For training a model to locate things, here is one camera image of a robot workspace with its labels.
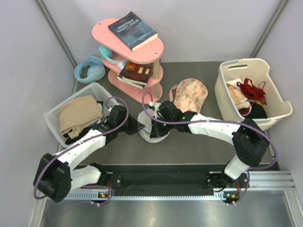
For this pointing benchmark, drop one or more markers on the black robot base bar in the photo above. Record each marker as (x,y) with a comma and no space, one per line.
(168,180)

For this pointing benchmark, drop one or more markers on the dark red paperback book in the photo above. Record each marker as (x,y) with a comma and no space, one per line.
(136,73)

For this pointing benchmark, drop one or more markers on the cream plastic laundry basket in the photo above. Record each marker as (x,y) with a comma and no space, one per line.
(257,70)

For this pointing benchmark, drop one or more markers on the blue headphones on floor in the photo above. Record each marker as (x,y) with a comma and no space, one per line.
(95,72)

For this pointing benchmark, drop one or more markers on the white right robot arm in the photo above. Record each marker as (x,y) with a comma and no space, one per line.
(247,138)

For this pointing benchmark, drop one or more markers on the pink three-tier shelf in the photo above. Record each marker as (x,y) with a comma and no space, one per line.
(150,53)

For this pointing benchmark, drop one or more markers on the black garment in basket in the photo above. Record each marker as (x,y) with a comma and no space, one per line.
(255,111)

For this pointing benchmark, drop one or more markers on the teal headphones on shelf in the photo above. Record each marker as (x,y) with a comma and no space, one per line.
(107,54)

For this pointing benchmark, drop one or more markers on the black white blue garment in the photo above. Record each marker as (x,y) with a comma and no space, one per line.
(100,105)

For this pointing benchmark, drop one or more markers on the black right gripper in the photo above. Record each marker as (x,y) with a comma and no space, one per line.
(156,131)

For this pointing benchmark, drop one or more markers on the blue Nineteen Eighty-Four book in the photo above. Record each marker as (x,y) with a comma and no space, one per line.
(133,31)

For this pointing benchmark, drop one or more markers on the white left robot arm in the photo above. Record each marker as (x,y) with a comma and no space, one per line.
(58,174)

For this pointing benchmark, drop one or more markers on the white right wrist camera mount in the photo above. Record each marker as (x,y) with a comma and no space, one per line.
(153,110)

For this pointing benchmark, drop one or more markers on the white perforated plastic basket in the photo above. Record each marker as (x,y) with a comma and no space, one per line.
(96,90)

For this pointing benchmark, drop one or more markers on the peach garment in basket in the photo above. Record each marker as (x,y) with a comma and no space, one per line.
(237,96)

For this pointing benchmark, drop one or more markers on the red strappy garment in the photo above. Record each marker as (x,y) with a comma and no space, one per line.
(253,92)

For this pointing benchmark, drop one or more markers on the grey slotted cable duct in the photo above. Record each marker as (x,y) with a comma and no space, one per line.
(101,195)

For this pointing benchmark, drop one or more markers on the beige folded garment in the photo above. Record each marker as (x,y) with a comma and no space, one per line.
(77,114)

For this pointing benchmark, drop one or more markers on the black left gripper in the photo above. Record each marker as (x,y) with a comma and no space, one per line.
(135,126)

